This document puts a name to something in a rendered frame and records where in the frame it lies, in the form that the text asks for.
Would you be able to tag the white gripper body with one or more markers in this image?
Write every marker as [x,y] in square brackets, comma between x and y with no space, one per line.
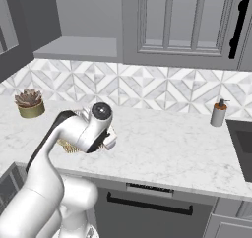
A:
[111,139]

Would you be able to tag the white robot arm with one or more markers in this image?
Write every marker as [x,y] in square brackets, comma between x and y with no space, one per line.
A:
[42,189]

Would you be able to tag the grey base cabinet with glass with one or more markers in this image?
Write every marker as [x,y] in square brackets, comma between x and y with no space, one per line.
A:
[10,186]

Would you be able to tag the grey glass-panel cabinet door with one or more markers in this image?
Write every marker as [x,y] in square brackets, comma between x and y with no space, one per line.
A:
[183,25]

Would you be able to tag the grey base cabinet door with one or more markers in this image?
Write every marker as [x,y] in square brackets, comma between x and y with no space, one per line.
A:
[229,225]

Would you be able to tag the grey dishwasher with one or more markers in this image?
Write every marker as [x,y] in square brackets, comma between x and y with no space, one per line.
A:
[147,219]

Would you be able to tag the succulent plant in olive pot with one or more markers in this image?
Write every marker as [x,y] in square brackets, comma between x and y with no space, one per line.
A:
[30,104]

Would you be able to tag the white soap dispenser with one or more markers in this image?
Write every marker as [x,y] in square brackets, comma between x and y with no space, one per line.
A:
[218,114]

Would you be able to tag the dark grey sink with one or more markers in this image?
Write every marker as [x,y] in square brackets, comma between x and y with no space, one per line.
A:
[242,147]

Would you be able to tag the grey short wall cabinet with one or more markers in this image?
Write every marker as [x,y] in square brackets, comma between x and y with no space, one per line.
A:
[78,48]

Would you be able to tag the dark grey wall cabinet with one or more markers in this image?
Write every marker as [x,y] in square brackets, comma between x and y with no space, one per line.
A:
[23,25]

